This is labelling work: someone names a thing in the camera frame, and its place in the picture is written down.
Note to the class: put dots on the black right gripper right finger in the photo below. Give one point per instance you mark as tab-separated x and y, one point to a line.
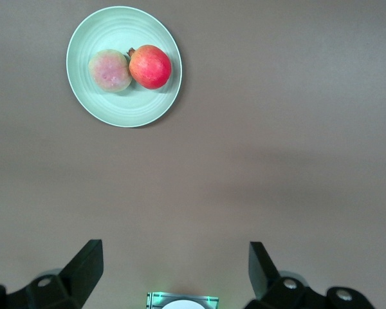
273	289

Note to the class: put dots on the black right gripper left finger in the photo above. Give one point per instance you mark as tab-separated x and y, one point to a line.
67	286

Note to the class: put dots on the green pink peach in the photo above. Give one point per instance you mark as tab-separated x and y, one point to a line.
108	71

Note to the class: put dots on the red pomegranate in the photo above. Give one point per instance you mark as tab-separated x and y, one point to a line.
151	67

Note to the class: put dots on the brown table cover sheet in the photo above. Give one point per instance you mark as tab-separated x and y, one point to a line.
244	161

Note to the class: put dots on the pale green round plate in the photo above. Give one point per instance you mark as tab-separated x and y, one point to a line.
122	106

